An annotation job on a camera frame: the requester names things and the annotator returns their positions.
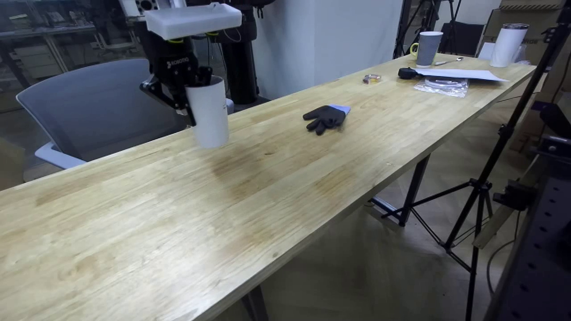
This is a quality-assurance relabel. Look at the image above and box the white paper sheet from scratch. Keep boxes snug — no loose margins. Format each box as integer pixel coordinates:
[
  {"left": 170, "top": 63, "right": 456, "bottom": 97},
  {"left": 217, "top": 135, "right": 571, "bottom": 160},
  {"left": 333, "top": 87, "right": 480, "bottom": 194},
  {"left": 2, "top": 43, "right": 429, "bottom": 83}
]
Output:
[{"left": 414, "top": 68, "right": 509, "bottom": 83}]

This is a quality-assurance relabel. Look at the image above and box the grey mug with yellow handle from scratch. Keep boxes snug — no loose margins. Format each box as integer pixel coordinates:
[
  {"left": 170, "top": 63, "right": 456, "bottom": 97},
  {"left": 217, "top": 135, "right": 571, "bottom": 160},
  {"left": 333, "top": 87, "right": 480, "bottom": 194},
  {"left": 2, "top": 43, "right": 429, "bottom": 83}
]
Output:
[{"left": 410, "top": 31, "right": 444, "bottom": 69}]

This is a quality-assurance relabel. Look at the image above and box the grey office chair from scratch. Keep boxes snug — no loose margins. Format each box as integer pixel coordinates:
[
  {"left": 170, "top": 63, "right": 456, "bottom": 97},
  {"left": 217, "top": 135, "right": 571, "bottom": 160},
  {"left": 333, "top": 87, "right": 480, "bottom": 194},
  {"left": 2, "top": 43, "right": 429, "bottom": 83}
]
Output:
[{"left": 16, "top": 58, "right": 235, "bottom": 170}]

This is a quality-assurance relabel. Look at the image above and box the white tumbler with metal lid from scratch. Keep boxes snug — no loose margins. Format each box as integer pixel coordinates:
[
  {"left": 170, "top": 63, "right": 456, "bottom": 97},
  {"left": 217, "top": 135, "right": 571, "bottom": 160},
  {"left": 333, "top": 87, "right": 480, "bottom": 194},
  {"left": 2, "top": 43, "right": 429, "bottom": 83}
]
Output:
[{"left": 490, "top": 23, "right": 530, "bottom": 68}]

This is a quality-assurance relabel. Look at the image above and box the clear plastic bag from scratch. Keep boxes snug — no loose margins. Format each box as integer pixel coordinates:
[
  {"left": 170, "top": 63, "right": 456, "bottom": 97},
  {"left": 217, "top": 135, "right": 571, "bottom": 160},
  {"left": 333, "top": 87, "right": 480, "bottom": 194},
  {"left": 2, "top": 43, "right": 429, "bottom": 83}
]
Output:
[{"left": 413, "top": 77, "right": 470, "bottom": 98}]

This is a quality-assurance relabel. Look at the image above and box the cardboard box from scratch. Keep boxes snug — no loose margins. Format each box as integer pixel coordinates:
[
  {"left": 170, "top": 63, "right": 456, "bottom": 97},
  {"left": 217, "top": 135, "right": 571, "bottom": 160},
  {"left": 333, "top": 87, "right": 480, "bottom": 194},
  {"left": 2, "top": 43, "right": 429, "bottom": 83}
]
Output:
[{"left": 476, "top": 0, "right": 571, "bottom": 63}]

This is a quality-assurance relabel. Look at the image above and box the black glove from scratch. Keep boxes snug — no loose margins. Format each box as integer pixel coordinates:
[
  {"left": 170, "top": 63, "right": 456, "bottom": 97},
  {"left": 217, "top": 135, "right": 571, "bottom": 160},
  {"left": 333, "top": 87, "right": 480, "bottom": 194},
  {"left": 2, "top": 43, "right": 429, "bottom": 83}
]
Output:
[{"left": 302, "top": 104, "right": 352, "bottom": 136}]

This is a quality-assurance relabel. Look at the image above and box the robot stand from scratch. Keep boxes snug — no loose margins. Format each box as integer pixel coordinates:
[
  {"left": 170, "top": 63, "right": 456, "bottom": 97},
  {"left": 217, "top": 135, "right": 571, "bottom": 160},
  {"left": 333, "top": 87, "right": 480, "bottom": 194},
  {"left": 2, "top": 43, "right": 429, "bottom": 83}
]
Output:
[{"left": 186, "top": 0, "right": 276, "bottom": 107}]

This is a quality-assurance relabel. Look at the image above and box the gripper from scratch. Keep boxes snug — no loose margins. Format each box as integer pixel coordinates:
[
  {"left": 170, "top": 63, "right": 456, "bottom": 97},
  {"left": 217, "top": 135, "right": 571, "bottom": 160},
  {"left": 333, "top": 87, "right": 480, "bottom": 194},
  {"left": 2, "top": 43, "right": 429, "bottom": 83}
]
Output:
[{"left": 139, "top": 37, "right": 214, "bottom": 128}]

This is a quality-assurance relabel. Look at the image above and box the black chair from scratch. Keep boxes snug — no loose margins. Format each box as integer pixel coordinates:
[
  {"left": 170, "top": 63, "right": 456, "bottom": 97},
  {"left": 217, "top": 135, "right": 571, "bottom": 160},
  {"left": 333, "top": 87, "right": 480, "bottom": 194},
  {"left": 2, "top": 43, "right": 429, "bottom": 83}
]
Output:
[{"left": 439, "top": 21, "right": 485, "bottom": 57}]

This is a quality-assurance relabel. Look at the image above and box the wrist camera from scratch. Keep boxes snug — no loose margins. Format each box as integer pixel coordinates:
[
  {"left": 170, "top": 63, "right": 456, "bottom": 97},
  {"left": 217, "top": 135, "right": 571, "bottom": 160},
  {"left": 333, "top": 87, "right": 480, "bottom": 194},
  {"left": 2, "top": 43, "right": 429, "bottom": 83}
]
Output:
[{"left": 144, "top": 3, "right": 243, "bottom": 41}]

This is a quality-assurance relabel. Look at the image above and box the black perforated metal frame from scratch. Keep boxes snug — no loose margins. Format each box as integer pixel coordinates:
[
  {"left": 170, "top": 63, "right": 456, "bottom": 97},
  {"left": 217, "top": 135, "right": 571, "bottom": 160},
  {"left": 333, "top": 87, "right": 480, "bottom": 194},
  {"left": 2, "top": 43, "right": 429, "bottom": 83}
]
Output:
[{"left": 483, "top": 102, "right": 571, "bottom": 321}]

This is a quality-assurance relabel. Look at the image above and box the white cup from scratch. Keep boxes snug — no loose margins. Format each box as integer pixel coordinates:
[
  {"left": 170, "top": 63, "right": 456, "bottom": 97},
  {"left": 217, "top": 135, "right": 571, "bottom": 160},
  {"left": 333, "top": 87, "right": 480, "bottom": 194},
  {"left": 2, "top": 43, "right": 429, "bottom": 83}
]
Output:
[{"left": 185, "top": 75, "right": 231, "bottom": 149}]

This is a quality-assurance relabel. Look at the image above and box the shelf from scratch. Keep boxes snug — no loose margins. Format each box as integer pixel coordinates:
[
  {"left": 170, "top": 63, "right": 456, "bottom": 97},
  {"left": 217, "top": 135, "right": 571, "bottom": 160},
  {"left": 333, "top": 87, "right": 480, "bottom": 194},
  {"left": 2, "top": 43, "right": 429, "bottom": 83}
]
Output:
[{"left": 0, "top": 0, "right": 150, "bottom": 92}]

